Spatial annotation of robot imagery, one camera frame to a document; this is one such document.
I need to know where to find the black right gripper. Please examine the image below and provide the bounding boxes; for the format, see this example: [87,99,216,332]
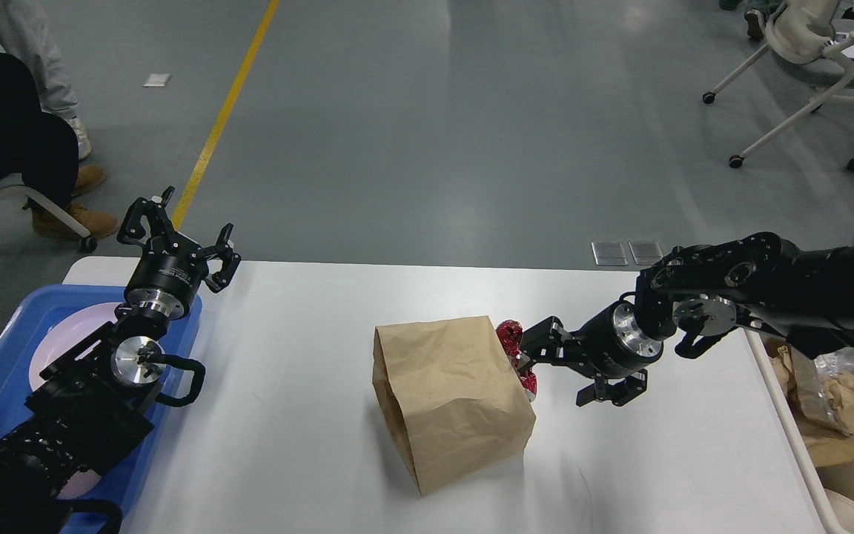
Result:
[517,300,663,406]

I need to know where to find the pink plate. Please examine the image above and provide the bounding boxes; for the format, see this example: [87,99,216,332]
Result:
[27,302,119,391]

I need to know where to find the seated person in black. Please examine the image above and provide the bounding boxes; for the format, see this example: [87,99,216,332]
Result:
[0,52,119,239]

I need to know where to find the red foil wrapper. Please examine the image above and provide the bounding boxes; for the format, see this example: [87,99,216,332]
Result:
[495,319,537,402]

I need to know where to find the white office chair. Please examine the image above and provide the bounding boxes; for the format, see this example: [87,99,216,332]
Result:
[702,1,854,172]

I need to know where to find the paper scrap on floor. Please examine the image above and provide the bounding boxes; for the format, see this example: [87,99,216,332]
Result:
[142,72,172,88]

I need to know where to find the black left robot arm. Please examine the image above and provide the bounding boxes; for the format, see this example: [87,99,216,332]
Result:
[0,187,241,533]

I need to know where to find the standing person white sneakers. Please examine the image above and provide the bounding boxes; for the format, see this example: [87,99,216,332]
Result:
[0,1,93,161]

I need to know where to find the white chair at left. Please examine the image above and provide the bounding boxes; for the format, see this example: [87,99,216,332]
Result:
[0,172,99,253]

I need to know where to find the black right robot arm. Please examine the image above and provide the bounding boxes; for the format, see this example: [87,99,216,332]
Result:
[512,232,854,406]

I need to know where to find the crumpled brown paper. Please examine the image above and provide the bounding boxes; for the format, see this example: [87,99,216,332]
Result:
[821,372,854,435]

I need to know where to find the brown paper bag on table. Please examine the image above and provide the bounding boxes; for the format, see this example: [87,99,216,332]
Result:
[372,317,536,496]

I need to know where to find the brown paper bag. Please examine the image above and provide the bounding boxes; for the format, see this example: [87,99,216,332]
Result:
[763,338,854,467]
[372,317,536,496]

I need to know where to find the white paper cup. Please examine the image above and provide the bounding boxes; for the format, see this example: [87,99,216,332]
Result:
[824,489,854,533]

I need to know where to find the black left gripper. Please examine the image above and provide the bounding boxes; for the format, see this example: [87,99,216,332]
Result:
[116,186,242,320]

